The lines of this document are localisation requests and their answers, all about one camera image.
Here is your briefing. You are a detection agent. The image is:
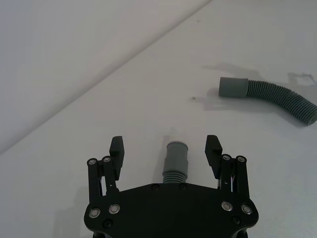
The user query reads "grey corrugated hose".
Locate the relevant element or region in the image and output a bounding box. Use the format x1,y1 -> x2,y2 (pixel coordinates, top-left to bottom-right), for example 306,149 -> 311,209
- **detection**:
218,76 -> 317,128
161,141 -> 190,185

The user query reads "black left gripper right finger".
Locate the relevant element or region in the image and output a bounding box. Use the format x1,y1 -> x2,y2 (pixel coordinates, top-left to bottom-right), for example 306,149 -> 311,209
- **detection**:
205,134 -> 251,201

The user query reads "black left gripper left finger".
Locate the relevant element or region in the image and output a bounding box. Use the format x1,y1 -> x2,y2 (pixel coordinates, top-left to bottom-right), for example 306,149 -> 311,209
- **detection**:
87,136 -> 125,203

